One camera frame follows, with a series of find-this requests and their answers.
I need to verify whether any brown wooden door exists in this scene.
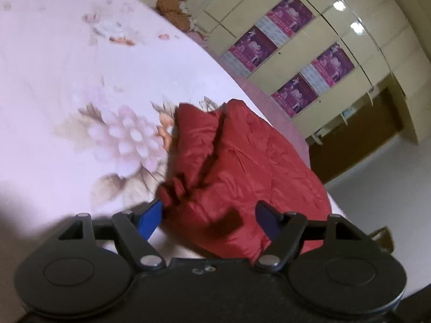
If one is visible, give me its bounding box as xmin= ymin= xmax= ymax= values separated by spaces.
xmin=306 ymin=86 xmax=405 ymax=185

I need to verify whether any brown striped pillow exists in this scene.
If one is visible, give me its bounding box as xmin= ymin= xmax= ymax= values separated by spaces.
xmin=156 ymin=0 xmax=196 ymax=33

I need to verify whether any cream corner shelf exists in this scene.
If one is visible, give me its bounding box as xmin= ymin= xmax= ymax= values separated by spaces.
xmin=311 ymin=87 xmax=376 ymax=146

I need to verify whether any red puffer jacket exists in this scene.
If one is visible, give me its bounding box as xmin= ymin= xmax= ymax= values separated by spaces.
xmin=157 ymin=99 xmax=333 ymax=264

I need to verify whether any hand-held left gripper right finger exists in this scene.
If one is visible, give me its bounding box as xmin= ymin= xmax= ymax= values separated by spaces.
xmin=255 ymin=200 xmax=375 ymax=274

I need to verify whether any cream wardrobe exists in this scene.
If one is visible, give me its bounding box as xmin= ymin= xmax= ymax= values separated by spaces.
xmin=193 ymin=0 xmax=428 ymax=143

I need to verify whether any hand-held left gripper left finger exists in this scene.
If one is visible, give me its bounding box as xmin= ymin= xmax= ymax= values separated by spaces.
xmin=57 ymin=198 xmax=166 ymax=272

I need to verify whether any purple wall poster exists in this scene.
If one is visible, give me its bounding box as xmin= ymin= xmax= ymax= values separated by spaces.
xmin=254 ymin=0 xmax=316 ymax=48
xmin=301 ymin=42 xmax=356 ymax=94
xmin=220 ymin=25 xmax=279 ymax=78
xmin=270 ymin=73 xmax=320 ymax=119

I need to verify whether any floral white bed sheet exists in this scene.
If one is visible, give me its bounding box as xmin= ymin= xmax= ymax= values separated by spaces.
xmin=0 ymin=0 xmax=349 ymax=259

